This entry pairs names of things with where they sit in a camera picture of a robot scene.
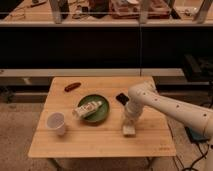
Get white paper cup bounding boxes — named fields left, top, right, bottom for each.
left=46, top=112, right=66, bottom=136

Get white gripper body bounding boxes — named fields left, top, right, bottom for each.
left=124, top=102, right=143, bottom=121

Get black equipment on right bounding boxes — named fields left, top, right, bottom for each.
left=182, top=54, right=213, bottom=82

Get black rectangular block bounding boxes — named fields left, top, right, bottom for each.
left=116, top=93, right=129, bottom=105

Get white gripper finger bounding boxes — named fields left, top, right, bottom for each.
left=133, top=119, right=139, bottom=128
left=122, top=115, right=130, bottom=127

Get dark shelf unit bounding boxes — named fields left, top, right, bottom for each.
left=0, top=0, right=213, bottom=83

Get green plate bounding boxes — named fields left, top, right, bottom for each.
left=78, top=94, right=110, bottom=123

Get red sausage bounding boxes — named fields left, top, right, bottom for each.
left=64, top=82, right=81, bottom=92

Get white snack packet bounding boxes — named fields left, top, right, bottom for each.
left=73, top=101, right=102, bottom=118

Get white sponge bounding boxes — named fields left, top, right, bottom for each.
left=122, top=125, right=136, bottom=136

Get wooden table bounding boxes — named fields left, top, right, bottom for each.
left=28, top=76, right=176, bottom=161

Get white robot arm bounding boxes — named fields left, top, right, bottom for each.
left=122, top=82, right=213, bottom=171

